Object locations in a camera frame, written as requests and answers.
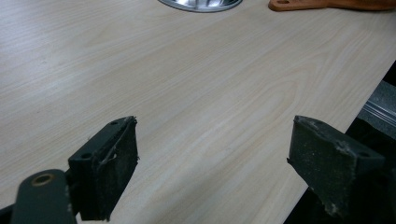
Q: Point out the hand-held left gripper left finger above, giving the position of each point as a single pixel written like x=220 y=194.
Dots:
x=102 y=174

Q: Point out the grey metal rail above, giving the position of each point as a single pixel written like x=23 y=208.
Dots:
x=378 y=109

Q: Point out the wooden cutting board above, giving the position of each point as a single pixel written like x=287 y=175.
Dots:
x=330 y=4

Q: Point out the silver metal bowl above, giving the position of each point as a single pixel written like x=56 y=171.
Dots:
x=200 y=4

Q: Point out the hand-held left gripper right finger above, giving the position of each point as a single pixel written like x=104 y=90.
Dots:
x=323 y=168

